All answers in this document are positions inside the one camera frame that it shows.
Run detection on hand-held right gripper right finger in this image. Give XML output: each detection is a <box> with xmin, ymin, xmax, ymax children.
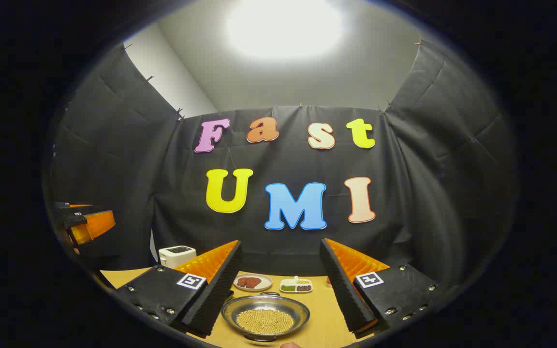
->
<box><xmin>319</xmin><ymin>238</ymin><xmax>440</xmax><ymax>339</ymax></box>

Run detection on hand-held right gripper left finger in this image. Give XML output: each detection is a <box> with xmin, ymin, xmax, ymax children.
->
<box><xmin>114</xmin><ymin>240</ymin><xmax>243</xmax><ymax>338</ymax></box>

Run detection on stainless steel pot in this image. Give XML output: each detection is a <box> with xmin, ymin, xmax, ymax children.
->
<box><xmin>220</xmin><ymin>291</ymin><xmax>311</xmax><ymax>343</ymax></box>

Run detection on white divided bean dish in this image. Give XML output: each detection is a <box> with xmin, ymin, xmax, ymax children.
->
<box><xmin>279</xmin><ymin>276</ymin><xmax>313</xmax><ymax>294</ymax></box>

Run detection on white round plate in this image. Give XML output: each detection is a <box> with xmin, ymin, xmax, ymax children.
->
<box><xmin>233</xmin><ymin>273</ymin><xmax>273</xmax><ymax>292</ymax></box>

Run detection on white toaster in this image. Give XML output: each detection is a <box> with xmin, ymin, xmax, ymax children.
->
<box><xmin>159</xmin><ymin>246</ymin><xmax>197</xmax><ymax>269</ymax></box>

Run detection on yellow soybeans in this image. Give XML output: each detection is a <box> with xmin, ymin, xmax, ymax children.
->
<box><xmin>236</xmin><ymin>309</ymin><xmax>294</xmax><ymax>335</ymax></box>

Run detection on black backdrop cloth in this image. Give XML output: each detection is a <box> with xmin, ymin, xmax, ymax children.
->
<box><xmin>49</xmin><ymin>39</ymin><xmax>518</xmax><ymax>290</ymax></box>

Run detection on bright ceiling light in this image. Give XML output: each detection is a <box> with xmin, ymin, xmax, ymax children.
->
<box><xmin>225</xmin><ymin>0</ymin><xmax>344</xmax><ymax>61</ymax></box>

